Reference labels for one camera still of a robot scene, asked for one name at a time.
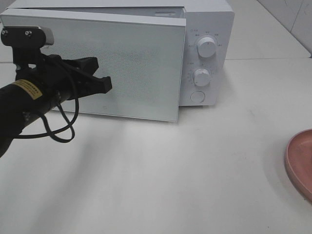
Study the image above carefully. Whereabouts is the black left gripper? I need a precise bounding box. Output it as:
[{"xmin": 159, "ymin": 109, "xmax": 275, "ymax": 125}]
[{"xmin": 12, "ymin": 48, "xmax": 112, "ymax": 115}]

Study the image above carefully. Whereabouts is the white microwave door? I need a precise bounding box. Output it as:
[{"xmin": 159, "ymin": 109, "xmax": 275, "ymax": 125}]
[{"xmin": 0, "ymin": 7, "xmax": 186, "ymax": 121}]

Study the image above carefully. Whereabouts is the white upper power knob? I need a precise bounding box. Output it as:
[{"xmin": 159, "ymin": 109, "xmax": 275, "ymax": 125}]
[{"xmin": 196, "ymin": 35, "xmax": 217, "ymax": 58}]

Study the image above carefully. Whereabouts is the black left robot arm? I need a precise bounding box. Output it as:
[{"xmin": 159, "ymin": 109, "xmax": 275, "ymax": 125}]
[{"xmin": 0, "ymin": 48, "xmax": 112, "ymax": 155}]

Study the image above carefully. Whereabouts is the white round door button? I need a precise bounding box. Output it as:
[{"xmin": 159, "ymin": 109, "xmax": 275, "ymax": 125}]
[{"xmin": 190, "ymin": 91, "xmax": 205, "ymax": 103}]

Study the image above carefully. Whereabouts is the pink round plate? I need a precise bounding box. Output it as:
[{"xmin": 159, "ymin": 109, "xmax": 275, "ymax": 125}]
[{"xmin": 285, "ymin": 129, "xmax": 312, "ymax": 202}]

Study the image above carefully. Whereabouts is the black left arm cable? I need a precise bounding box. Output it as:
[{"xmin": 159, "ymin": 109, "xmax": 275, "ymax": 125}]
[{"xmin": 18, "ymin": 57, "xmax": 80, "ymax": 144}]

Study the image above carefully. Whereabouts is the white timer knob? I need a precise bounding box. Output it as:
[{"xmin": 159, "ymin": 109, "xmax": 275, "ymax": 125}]
[{"xmin": 193, "ymin": 69, "xmax": 212, "ymax": 87}]

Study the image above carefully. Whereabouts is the white microwave oven body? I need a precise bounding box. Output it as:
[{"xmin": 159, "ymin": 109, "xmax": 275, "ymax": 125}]
[{"xmin": 6, "ymin": 0, "xmax": 234, "ymax": 106}]

